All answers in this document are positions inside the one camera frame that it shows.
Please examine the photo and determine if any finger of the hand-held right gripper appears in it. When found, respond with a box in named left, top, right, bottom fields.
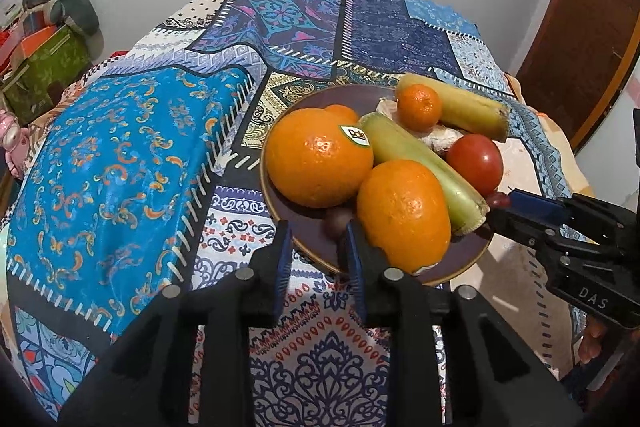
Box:
left=507, top=188, right=631, bottom=248
left=486, top=207, right=601, bottom=275

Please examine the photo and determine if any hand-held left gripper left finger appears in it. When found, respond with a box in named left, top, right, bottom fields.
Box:
left=60, top=219, right=293, bottom=427

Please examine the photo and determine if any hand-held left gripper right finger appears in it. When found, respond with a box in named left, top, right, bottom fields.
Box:
left=337, top=218, right=583, bottom=427

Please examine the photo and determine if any dark purple plate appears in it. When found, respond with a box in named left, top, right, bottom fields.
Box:
left=259, top=83, right=496, bottom=287

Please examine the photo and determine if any dark purple grape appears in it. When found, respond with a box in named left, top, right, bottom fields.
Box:
left=322, top=207, right=353, bottom=240

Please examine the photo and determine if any large orange with sticker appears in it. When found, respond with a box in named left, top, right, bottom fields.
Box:
left=265, top=108, right=375, bottom=209
left=356, top=159, right=452, bottom=275

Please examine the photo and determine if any red tomato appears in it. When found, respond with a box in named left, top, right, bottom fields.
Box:
left=445, top=134, right=504, bottom=198

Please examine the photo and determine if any green corn cob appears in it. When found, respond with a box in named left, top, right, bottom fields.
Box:
left=359, top=112, right=490, bottom=235

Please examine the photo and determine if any yellow banana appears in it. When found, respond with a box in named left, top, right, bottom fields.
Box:
left=396, top=73, right=511, bottom=142

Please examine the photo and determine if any small tangerine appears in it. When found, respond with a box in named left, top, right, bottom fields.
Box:
left=324, top=104, right=361, bottom=125
left=395, top=84, right=443, bottom=132

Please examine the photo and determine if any person's right hand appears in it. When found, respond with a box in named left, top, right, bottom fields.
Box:
left=577, top=314, right=608, bottom=365

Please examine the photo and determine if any pale ginger root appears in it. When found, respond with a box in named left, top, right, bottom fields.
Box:
left=375, top=97, right=466, bottom=152

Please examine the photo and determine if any brown wooden door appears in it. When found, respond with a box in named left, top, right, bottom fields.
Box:
left=515, top=0, right=640, bottom=152

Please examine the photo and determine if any blue patchwork blanket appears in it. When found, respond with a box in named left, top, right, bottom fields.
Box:
left=0, top=0, right=586, bottom=427

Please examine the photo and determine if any pink toy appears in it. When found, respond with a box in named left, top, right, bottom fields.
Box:
left=0, top=109, right=26, bottom=180

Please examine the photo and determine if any green patterned box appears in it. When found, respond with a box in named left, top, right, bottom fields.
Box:
left=2, top=27, right=93, bottom=125

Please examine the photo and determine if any orange box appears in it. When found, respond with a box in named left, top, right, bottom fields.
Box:
left=15, top=9, right=66, bottom=58

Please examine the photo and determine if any grey-green pillow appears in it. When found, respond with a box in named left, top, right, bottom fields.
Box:
left=22, top=0, right=101, bottom=35

